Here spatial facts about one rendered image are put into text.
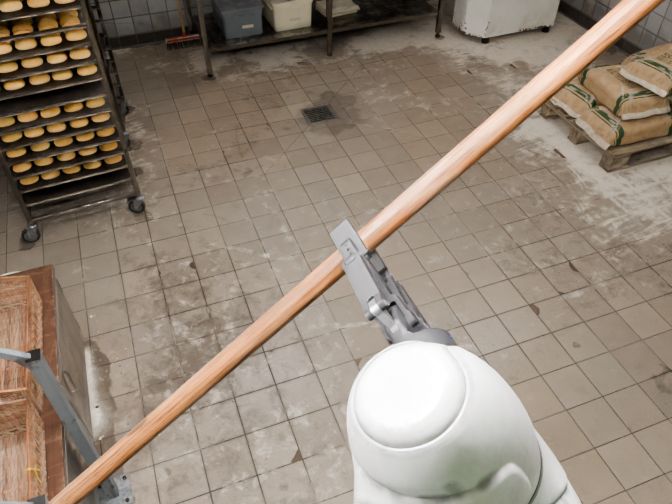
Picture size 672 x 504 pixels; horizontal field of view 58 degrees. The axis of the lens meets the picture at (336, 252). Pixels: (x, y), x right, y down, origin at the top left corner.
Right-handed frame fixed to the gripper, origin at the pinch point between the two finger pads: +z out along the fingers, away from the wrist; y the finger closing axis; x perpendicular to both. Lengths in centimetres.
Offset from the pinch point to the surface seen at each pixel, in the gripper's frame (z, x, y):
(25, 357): 84, -113, 32
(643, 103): 202, 136, 294
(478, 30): 389, 116, 313
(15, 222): 280, -198, 85
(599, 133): 206, 105, 295
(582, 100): 237, 116, 295
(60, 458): 72, -138, 60
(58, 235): 259, -179, 100
